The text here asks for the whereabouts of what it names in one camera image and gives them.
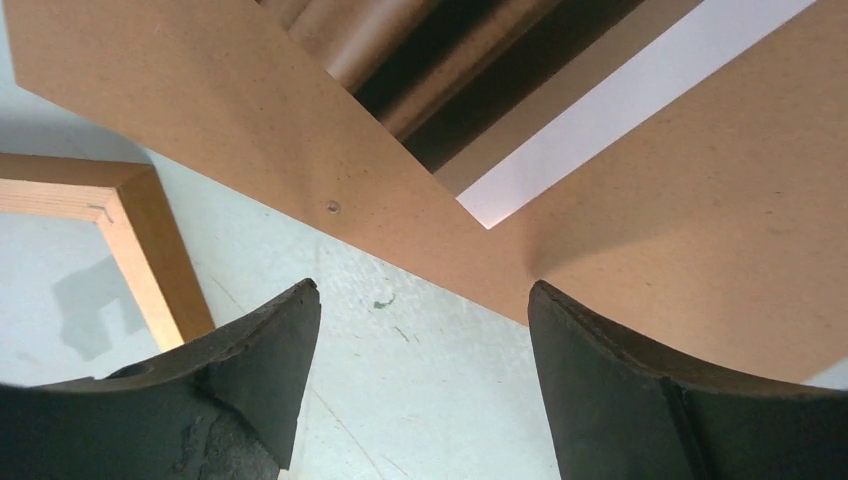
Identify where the printed plant photo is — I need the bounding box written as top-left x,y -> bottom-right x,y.
263,1 -> 806,229

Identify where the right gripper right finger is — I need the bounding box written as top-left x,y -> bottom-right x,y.
527,281 -> 847,479

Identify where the light wooden picture frame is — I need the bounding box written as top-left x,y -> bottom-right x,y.
1,153 -> 215,351

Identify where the brown cardboard backing board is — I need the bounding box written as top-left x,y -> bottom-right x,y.
3,1 -> 847,380

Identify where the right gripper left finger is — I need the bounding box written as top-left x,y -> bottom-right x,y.
1,278 -> 321,479

